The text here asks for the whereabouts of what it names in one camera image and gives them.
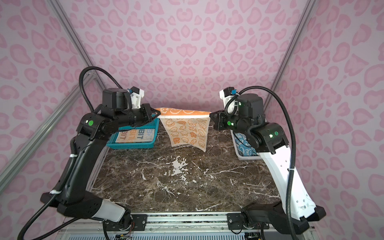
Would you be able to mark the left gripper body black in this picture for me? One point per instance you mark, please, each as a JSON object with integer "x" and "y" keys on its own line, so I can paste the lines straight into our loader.
{"x": 136, "y": 116}

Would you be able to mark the corner aluminium post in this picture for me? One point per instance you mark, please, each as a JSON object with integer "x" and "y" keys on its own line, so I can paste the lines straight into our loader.
{"x": 65, "y": 22}
{"x": 288, "y": 25}

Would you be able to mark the rabbit striped towel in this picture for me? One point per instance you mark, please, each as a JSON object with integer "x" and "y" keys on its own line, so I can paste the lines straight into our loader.
{"x": 135, "y": 136}

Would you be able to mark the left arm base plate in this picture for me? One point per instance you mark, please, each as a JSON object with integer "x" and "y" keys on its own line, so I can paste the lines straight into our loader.
{"x": 138, "y": 222}

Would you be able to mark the left corner aluminium post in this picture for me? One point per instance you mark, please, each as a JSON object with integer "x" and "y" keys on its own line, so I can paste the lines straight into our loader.
{"x": 65, "y": 22}

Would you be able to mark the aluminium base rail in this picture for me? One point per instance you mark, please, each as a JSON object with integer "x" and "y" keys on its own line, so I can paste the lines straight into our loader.
{"x": 173, "y": 226}

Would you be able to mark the blue patterned towel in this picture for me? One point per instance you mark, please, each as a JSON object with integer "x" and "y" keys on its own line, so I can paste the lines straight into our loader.
{"x": 243, "y": 147}

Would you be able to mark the right corner aluminium post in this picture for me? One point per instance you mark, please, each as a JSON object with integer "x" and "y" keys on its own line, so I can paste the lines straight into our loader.
{"x": 288, "y": 25}

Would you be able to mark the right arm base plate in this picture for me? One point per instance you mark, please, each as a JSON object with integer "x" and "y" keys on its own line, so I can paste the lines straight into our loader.
{"x": 237, "y": 221}

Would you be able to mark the teal plastic basket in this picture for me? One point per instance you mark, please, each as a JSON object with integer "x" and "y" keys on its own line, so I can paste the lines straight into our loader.
{"x": 113, "y": 145}

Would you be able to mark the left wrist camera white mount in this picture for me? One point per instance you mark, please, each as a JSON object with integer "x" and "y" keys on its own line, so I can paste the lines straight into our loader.
{"x": 136, "y": 97}

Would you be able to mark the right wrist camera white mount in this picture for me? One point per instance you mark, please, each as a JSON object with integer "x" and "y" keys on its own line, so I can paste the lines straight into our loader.
{"x": 226, "y": 95}

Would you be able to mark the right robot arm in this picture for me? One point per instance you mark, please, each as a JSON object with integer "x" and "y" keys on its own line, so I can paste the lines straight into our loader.
{"x": 295, "y": 210}

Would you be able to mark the white plastic basket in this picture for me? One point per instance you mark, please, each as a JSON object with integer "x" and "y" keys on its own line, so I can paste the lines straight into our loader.
{"x": 243, "y": 158}

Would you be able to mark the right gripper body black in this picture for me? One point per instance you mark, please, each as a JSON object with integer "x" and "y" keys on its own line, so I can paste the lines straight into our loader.
{"x": 227, "y": 121}

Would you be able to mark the orange patterned towel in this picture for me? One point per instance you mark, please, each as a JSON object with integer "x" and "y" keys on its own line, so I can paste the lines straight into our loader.
{"x": 186, "y": 127}

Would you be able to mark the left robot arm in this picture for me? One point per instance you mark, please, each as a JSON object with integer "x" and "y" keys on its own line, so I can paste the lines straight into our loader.
{"x": 69, "y": 196}

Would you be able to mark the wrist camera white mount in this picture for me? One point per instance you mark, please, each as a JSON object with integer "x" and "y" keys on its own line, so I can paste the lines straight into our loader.
{"x": 136, "y": 97}
{"x": 226, "y": 95}

